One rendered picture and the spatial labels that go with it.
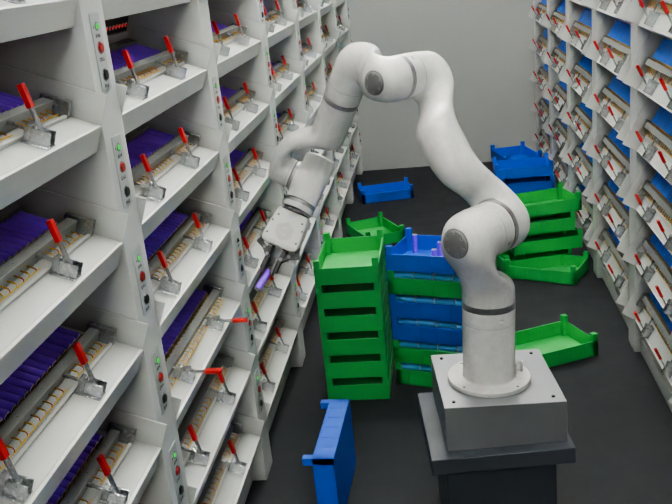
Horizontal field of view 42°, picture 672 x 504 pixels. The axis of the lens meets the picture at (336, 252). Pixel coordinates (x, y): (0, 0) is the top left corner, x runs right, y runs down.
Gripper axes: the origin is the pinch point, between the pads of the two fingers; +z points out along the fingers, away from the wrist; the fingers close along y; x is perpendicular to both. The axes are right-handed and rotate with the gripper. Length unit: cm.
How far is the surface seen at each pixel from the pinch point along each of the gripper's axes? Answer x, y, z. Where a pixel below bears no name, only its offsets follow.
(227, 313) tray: -6.5, -3.1, 15.9
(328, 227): 182, -25, -48
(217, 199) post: -12.7, -16.4, -8.4
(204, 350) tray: -25.0, 0.6, 26.3
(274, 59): 98, -57, -86
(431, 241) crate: 64, 31, -36
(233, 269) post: -3.2, -7.5, 5.0
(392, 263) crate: 51, 23, -22
